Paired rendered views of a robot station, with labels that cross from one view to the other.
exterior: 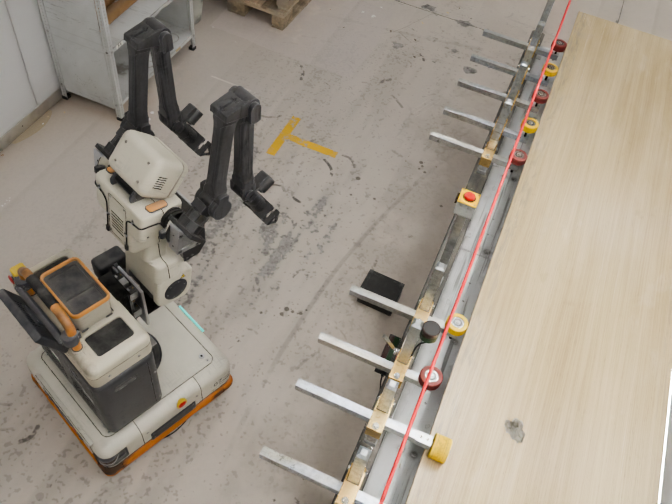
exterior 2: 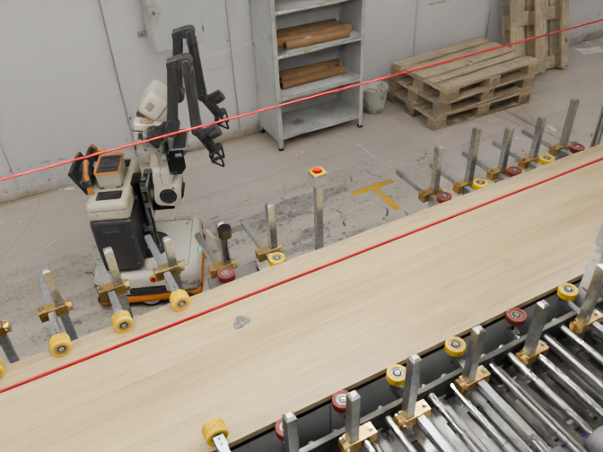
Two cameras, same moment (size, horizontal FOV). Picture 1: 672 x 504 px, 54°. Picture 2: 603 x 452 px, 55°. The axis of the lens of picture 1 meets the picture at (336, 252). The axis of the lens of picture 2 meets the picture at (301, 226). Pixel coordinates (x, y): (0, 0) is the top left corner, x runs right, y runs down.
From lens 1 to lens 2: 2.14 m
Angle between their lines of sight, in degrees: 37
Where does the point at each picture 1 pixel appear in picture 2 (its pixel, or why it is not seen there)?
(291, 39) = (434, 137)
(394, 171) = not seen: hidden behind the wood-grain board
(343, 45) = not seen: hidden behind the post
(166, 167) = (153, 98)
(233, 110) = (171, 61)
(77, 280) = (114, 162)
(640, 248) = (478, 281)
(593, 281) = (407, 281)
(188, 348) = (181, 254)
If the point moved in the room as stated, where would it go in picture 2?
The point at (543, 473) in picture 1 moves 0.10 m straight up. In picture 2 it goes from (229, 351) to (225, 334)
